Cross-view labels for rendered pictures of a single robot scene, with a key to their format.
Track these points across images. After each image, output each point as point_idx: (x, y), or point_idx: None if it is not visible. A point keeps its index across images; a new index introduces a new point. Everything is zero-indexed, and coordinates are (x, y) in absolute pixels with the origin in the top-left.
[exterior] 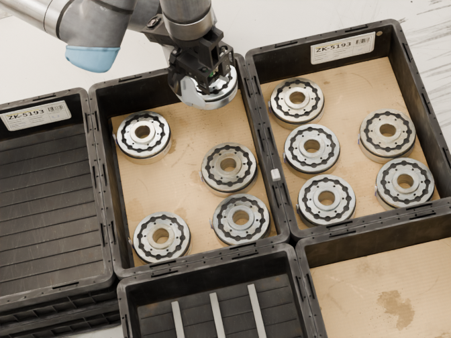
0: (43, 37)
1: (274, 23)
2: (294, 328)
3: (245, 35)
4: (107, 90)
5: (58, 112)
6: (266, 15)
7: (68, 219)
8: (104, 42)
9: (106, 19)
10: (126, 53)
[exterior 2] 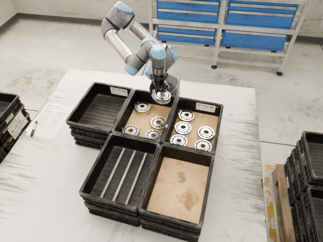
0: (136, 82)
1: None
2: None
3: None
4: (138, 91)
5: (124, 92)
6: (195, 99)
7: (112, 118)
8: (134, 66)
9: (136, 60)
10: None
